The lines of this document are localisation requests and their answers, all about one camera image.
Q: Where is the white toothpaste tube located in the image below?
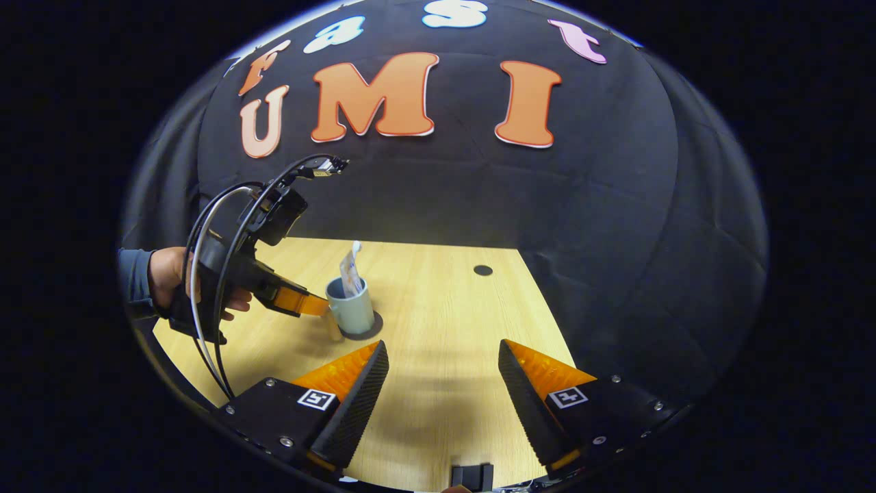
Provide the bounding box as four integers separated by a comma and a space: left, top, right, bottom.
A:
340, 250, 365, 299

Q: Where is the dark round coaster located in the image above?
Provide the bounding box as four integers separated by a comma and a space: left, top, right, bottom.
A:
335, 312, 384, 341

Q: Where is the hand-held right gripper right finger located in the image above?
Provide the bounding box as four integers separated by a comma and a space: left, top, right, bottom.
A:
498, 339, 675, 473

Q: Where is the white cable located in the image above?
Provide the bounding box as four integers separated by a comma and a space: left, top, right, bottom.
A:
189, 185, 255, 392

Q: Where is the wooden desktop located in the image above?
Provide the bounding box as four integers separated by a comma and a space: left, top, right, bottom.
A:
152, 237, 577, 492

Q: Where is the black cable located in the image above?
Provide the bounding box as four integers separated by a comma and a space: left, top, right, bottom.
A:
212, 154, 350, 401

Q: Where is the light blue cup wooden handle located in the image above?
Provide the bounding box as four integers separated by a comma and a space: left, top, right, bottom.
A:
325, 276, 376, 340

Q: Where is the black backdrop cloth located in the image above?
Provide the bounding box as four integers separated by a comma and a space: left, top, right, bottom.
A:
120, 0, 771, 412

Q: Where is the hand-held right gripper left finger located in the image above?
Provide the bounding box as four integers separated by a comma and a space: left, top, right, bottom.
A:
216, 340, 389, 473

